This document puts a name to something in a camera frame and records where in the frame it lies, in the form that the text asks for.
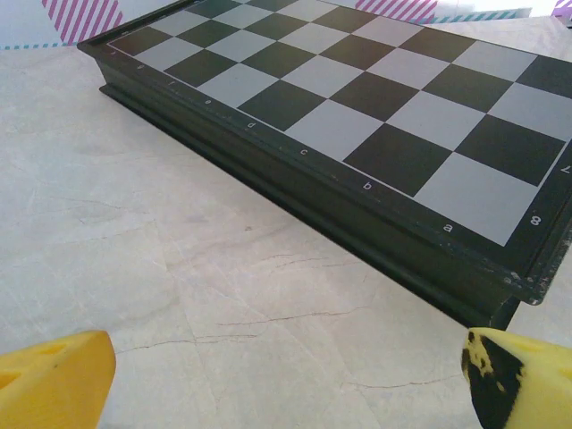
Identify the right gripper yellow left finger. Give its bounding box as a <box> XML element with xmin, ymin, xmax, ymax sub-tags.
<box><xmin>0</xmin><ymin>329</ymin><xmax>117</xmax><ymax>429</ymax></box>

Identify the black folding chessboard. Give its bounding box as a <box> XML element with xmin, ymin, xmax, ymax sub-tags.
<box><xmin>76</xmin><ymin>0</ymin><xmax>572</xmax><ymax>332</ymax></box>

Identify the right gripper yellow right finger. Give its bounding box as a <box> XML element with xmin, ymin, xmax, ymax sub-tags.
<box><xmin>460</xmin><ymin>326</ymin><xmax>572</xmax><ymax>429</ymax></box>

